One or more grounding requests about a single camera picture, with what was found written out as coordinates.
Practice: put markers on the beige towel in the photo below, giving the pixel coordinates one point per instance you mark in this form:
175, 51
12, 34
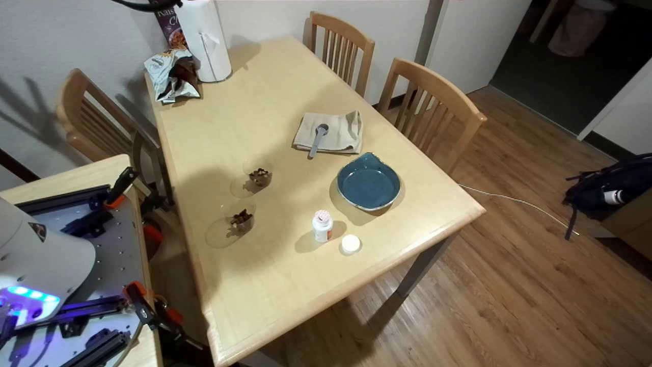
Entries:
344, 131

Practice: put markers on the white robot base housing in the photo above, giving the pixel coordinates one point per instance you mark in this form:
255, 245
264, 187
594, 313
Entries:
39, 267

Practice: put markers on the small white bottle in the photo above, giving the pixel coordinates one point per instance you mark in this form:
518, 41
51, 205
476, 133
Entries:
323, 225

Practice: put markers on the blue ceramic plate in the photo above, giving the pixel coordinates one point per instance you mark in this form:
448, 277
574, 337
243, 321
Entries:
367, 185

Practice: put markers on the grey spoon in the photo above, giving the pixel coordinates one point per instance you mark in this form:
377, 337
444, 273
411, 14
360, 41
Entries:
321, 133

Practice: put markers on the white bottle cap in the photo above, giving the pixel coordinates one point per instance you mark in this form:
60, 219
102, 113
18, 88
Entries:
351, 244

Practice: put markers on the glass bowl with snack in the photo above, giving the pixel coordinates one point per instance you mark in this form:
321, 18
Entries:
241, 223
258, 181

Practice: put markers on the wooden chair right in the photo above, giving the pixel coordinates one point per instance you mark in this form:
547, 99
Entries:
430, 112

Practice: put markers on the wooden chair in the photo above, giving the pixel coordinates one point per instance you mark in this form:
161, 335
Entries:
98, 129
430, 112
343, 47

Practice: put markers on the wooden chair far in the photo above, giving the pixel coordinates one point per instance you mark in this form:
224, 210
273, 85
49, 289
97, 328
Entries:
343, 47

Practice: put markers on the crumpled grey cloth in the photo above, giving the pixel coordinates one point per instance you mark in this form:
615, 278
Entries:
173, 76

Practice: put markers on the orange black clamp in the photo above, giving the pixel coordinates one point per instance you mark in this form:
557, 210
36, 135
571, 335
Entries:
175, 346

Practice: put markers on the purple snack package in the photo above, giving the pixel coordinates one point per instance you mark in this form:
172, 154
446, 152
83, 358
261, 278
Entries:
172, 30

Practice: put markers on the wooden chair back left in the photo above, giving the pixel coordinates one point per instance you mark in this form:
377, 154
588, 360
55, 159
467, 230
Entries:
98, 129

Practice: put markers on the black backpack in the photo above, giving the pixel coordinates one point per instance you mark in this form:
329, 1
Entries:
601, 192

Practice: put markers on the pink bag in doorway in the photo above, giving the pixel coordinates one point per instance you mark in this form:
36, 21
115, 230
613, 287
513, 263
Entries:
580, 28

